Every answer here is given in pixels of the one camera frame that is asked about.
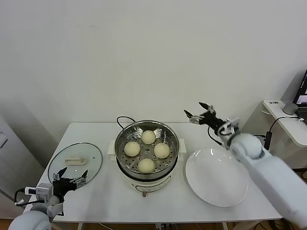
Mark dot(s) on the dark open laptop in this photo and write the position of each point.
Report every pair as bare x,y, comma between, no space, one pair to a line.
302,95

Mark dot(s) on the grey round speaker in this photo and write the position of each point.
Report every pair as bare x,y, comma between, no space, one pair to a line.
290,109

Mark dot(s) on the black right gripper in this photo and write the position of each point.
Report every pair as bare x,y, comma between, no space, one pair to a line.
212,119

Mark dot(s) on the white electric cooker base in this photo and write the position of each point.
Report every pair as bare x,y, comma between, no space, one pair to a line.
148,186

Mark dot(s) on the white round plate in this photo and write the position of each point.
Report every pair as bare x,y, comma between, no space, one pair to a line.
211,177

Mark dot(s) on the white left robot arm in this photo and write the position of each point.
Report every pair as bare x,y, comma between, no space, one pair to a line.
28,218

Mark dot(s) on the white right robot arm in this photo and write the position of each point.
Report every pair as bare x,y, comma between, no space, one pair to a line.
263,172

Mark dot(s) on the stainless steel steamer basket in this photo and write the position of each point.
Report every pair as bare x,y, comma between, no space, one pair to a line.
146,152

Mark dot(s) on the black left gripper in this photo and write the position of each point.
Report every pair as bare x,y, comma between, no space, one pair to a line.
63,185

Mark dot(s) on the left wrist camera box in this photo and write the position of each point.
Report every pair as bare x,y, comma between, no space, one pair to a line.
40,191

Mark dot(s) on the white table leg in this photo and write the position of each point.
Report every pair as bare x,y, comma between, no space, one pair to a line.
80,226
224,226

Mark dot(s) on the white side desk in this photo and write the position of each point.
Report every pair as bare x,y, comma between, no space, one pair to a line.
287,129

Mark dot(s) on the white steamed baozi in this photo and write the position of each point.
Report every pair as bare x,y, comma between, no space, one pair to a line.
148,137
132,148
146,165
161,150

